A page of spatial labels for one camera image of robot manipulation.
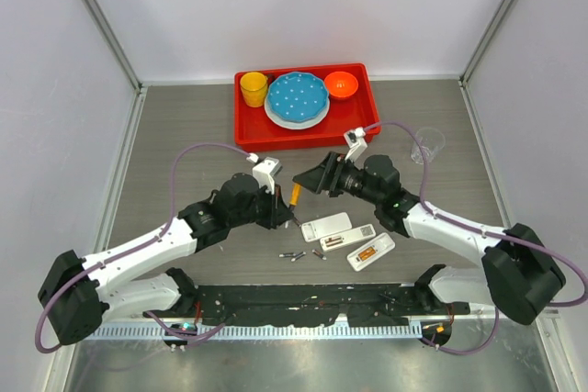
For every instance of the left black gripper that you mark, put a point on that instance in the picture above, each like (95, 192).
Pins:
(278, 211)

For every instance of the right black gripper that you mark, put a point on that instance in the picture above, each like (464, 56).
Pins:
(325, 176)

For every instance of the yellow handle screwdriver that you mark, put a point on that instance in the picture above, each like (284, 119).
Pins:
(293, 203)

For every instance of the slim white remote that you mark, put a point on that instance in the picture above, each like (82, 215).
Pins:
(348, 237)

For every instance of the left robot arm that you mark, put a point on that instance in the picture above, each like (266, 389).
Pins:
(80, 293)

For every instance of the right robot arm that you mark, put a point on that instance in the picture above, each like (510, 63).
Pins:
(510, 269)

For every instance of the white remote orange battery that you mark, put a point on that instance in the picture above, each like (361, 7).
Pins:
(383, 243)

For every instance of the white plate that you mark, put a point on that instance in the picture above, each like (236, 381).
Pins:
(296, 125)

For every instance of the red plastic tray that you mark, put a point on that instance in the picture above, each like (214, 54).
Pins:
(255, 131)

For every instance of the blue dotted plate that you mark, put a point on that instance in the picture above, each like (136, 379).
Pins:
(297, 97)

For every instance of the orange bowl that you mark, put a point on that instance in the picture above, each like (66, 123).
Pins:
(341, 85)

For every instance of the yellow cup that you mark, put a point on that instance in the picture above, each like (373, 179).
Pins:
(254, 86)

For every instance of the clear plastic cup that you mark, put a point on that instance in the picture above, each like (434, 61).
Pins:
(429, 142)

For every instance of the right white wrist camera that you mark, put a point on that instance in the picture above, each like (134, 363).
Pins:
(355, 139)

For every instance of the white slotted cable duct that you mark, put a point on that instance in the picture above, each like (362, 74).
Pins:
(150, 331)

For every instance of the right aluminium frame post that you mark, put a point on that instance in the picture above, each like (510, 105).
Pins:
(498, 18)

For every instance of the aluminium frame post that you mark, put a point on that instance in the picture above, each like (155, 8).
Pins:
(498, 18)
(98, 16)

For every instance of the left aluminium frame post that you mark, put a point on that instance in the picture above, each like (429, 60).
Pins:
(98, 16)

